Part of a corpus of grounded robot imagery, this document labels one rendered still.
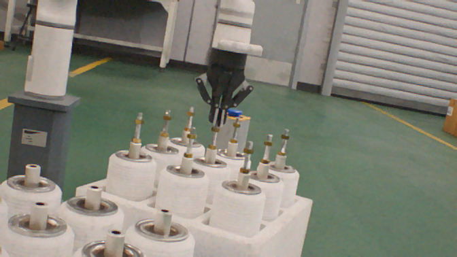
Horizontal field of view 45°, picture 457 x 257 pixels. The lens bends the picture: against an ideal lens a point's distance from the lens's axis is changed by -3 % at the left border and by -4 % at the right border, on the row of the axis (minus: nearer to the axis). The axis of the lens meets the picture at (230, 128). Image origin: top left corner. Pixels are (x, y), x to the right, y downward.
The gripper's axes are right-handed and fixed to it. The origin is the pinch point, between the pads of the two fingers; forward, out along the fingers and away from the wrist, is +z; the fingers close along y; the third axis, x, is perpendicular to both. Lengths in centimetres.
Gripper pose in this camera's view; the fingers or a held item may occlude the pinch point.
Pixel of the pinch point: (217, 117)
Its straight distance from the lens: 120.5
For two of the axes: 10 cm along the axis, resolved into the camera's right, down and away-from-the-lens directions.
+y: -9.4, -1.1, -3.3
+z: -1.8, 9.7, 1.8
